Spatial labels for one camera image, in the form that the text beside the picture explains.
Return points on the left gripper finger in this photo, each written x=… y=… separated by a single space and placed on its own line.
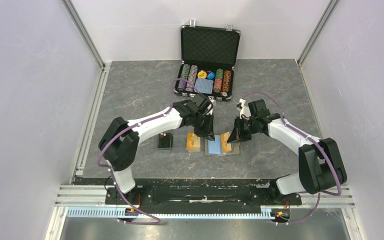
x=202 y=133
x=209 y=128

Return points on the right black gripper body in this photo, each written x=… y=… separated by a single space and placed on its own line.
x=251 y=128

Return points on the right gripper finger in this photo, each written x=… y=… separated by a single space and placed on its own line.
x=235 y=136
x=241 y=123

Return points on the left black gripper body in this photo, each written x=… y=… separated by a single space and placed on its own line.
x=204 y=124

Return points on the beige card holder wallet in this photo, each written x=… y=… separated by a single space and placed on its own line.
x=213 y=148

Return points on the orange credit card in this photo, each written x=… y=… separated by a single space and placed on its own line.
x=225 y=146

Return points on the orange card box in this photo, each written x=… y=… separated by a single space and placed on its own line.
x=193 y=143

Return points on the black card box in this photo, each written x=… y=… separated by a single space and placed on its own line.
x=165 y=141

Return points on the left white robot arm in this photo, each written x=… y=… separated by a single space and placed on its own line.
x=119 y=144

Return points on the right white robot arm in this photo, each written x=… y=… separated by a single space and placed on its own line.
x=320 y=165

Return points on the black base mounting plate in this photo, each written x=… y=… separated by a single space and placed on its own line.
x=207 y=195

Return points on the black poker chip case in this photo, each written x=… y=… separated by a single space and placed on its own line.
x=208 y=59

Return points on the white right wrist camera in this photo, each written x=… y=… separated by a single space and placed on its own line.
x=242 y=107

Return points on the grey slotted cable duct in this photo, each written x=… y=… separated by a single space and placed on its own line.
x=129 y=213

